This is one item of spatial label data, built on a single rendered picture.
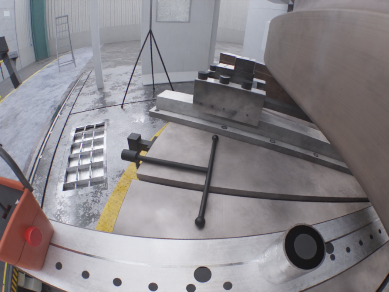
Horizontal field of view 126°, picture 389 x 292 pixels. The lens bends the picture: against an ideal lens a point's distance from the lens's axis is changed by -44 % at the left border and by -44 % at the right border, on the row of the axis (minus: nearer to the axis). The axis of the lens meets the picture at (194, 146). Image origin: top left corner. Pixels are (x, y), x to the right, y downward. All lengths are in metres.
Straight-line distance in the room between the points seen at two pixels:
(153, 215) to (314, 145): 1.12
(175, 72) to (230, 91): 2.29
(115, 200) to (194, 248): 0.98
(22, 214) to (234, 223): 0.73
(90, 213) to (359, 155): 1.29
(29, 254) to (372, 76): 0.61
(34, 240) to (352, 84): 0.57
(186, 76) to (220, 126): 2.14
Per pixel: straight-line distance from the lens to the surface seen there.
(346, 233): 0.51
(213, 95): 1.10
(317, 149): 1.37
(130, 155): 1.00
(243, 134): 1.20
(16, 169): 0.31
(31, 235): 0.32
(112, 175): 1.40
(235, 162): 1.04
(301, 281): 0.38
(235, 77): 1.15
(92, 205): 1.29
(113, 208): 1.22
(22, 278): 1.09
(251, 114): 1.10
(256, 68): 2.15
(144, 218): 0.78
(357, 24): 0.38
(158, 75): 3.18
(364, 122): 0.32
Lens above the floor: 1.00
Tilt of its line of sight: 39 degrees down
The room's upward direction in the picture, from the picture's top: 6 degrees clockwise
